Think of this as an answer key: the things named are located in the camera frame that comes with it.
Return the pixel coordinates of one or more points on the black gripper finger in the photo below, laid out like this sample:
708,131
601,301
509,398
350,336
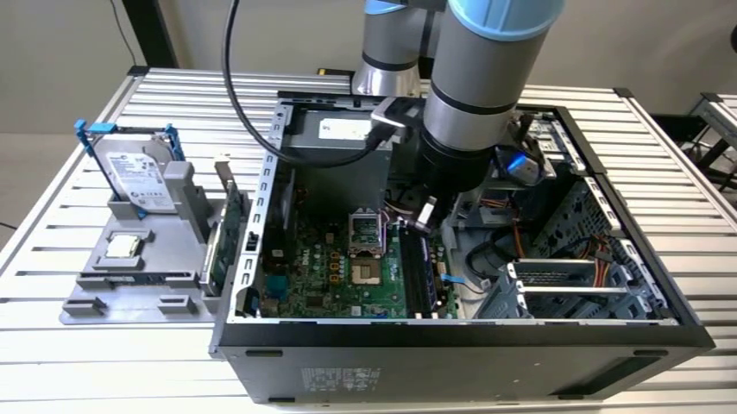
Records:
425,213

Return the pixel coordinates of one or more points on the RAM stick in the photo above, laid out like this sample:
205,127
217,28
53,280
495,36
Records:
138,279
431,271

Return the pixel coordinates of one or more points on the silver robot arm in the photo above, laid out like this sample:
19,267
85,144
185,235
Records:
489,64

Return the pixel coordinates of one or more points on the black RAM slot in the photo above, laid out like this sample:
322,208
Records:
409,271
415,271

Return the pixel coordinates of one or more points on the grey metal drive cage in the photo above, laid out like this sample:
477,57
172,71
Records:
489,215

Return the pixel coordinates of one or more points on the grey power supply unit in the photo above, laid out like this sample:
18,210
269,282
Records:
340,185

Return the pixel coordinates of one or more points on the CPU socket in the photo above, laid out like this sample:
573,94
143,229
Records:
368,271

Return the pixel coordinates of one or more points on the green motherboard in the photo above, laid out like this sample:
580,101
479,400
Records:
322,284

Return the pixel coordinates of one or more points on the grey metal disk bay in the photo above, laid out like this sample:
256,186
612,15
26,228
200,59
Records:
553,269

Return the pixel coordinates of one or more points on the teal expansion slot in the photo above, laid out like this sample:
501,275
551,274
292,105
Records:
277,288

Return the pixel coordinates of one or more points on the black table corner cap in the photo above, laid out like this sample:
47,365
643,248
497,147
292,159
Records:
623,92
138,71

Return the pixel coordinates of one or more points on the green graphics card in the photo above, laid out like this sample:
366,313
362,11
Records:
228,241

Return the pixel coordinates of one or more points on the black PC case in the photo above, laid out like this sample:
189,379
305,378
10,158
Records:
404,371

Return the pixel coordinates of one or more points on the grey plastic parts rack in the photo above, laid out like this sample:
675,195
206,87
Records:
168,246

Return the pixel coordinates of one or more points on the neighbour metal slat table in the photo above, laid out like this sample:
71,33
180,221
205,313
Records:
720,112

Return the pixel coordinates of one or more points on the hard disk in blue carrier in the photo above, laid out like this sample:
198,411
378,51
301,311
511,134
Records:
135,172

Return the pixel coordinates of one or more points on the silver CPU chip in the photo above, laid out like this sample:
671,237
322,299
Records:
122,249

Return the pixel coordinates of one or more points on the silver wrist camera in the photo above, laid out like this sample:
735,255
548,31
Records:
397,116
527,172

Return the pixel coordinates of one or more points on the perforated metal cage wall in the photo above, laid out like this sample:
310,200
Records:
576,215

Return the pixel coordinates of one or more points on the black upright post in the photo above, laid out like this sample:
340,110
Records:
153,34

